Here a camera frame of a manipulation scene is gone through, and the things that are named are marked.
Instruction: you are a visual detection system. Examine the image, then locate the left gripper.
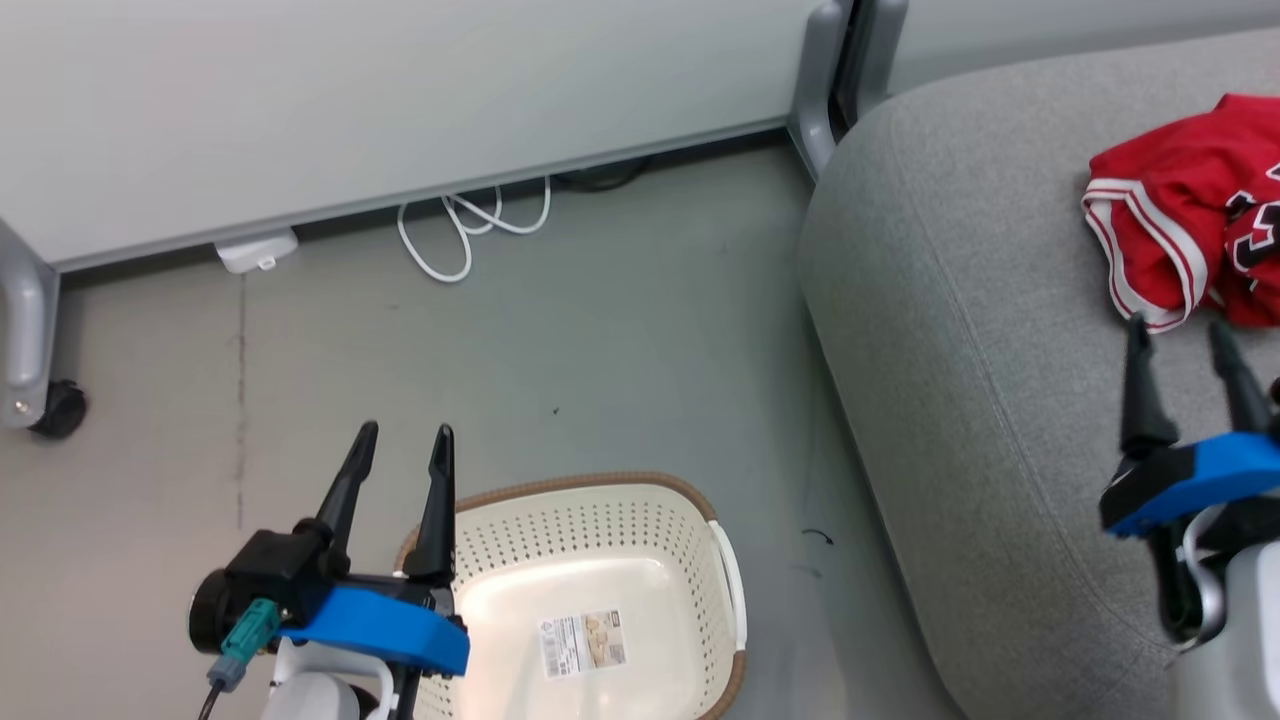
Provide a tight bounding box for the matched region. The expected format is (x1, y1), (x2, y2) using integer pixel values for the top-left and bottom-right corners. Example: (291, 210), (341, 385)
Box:
(225, 420), (471, 677)

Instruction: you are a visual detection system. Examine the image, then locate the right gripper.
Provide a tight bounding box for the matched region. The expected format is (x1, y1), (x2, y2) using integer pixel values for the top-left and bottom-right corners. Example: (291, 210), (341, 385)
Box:
(1100, 311), (1280, 641)

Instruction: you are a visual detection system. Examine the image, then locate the red jersey with white trim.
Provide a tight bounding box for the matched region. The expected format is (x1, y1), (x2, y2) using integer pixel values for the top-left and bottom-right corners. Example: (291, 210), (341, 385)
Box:
(1082, 93), (1280, 333)

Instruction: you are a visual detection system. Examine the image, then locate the cream perforated laundry basket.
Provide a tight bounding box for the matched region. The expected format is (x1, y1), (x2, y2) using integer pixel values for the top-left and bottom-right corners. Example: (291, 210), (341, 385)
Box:
(395, 472), (749, 720)

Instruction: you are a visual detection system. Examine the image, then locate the grey fabric sofa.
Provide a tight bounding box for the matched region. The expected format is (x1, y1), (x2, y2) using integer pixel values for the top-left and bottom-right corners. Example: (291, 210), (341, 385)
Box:
(798, 28), (1280, 720)

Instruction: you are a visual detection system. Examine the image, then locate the paper label sticker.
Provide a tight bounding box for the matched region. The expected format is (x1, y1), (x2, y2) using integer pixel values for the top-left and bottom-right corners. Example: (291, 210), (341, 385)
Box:
(540, 610), (628, 680)

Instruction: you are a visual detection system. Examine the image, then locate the small white power adapter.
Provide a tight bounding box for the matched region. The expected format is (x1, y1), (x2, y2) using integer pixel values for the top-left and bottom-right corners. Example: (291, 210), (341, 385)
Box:
(214, 228), (300, 276)

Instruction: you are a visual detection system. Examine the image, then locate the black caster wheel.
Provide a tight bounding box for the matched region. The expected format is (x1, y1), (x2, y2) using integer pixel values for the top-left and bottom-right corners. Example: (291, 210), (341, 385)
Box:
(30, 380), (89, 440)

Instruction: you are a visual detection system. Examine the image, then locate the narrow white partition panel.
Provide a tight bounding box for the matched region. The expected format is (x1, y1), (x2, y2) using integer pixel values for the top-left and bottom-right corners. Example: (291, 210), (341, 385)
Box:
(890, 0), (1280, 96)

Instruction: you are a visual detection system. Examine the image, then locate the wide white partition panel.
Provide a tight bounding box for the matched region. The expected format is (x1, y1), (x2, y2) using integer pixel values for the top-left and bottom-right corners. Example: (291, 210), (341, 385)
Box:
(0, 0), (831, 273)

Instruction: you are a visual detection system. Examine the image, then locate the grey partition leg with caster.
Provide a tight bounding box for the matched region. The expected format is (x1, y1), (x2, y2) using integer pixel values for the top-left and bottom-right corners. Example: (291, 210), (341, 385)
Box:
(0, 218), (63, 431)

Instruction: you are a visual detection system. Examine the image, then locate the teal cable connector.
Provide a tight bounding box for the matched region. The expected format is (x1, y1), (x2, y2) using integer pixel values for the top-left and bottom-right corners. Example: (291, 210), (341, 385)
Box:
(208, 598), (283, 693)

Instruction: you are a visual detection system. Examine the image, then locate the white cable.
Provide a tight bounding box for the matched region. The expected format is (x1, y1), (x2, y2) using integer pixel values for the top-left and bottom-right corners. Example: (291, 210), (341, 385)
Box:
(397, 177), (553, 284)

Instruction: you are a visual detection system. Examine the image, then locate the black floor cable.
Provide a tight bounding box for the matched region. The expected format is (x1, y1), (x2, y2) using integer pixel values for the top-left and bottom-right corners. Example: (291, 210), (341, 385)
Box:
(550, 158), (653, 194)

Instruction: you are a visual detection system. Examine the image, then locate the grey partition post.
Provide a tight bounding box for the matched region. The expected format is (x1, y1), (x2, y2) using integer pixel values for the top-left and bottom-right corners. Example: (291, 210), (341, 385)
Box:
(852, 0), (910, 113)
(787, 0), (853, 183)

